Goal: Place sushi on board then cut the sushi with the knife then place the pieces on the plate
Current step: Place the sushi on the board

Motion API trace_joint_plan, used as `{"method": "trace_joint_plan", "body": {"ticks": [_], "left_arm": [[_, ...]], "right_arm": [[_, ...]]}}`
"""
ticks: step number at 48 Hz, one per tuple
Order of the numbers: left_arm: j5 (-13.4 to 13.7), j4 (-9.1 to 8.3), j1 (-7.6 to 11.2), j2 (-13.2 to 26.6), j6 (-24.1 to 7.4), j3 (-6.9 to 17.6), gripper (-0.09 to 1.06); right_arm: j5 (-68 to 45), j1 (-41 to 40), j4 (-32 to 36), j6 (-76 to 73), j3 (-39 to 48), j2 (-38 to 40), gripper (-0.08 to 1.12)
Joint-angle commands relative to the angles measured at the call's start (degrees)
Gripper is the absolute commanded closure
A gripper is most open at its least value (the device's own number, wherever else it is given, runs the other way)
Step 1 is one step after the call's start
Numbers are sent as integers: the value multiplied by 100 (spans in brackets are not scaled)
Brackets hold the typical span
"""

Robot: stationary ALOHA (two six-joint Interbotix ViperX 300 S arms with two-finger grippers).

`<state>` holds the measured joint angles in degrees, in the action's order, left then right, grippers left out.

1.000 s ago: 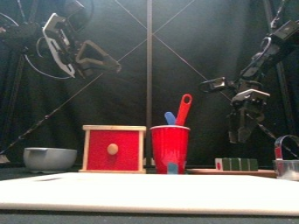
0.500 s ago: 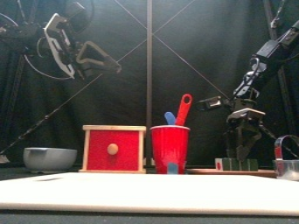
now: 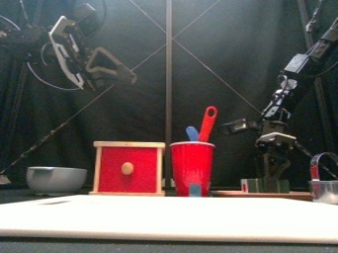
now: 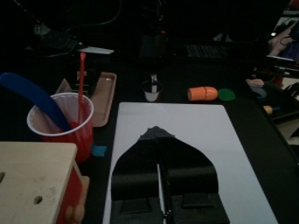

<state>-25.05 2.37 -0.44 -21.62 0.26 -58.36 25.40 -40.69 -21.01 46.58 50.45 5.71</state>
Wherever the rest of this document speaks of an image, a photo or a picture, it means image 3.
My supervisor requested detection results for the green toy sushi roll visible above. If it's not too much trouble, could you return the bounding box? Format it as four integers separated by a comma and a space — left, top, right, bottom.
241, 178, 292, 195

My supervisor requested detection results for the brown wooden cutting board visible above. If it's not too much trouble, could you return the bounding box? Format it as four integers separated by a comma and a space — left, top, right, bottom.
210, 190, 315, 202

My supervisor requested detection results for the shiny metal measuring cup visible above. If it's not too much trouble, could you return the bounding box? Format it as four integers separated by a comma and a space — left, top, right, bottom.
309, 151, 338, 206

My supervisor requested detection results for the red plastic cup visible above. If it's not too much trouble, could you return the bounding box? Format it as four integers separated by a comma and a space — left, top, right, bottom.
169, 140, 217, 198

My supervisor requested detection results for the red wooden drawer box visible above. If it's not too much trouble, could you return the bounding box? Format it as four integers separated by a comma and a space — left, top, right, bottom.
89, 140, 168, 198

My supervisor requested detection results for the grey bowl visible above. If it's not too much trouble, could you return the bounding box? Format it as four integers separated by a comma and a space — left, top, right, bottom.
26, 166, 89, 195

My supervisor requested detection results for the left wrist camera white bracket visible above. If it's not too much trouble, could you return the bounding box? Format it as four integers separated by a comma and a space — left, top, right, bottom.
49, 15, 87, 91

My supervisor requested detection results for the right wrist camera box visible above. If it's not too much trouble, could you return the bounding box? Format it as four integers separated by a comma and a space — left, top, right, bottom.
218, 118, 265, 136

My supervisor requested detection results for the white cable loop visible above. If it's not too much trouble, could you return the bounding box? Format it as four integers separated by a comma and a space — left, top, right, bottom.
26, 41, 85, 92

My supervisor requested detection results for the grey vertical frame pole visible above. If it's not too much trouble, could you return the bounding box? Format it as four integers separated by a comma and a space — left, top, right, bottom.
165, 0, 174, 190

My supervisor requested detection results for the red toy utensil handle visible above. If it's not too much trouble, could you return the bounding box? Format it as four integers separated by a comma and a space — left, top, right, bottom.
197, 105, 220, 143

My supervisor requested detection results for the blue toy utensil handle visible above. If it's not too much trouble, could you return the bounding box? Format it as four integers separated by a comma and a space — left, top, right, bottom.
185, 126, 201, 142

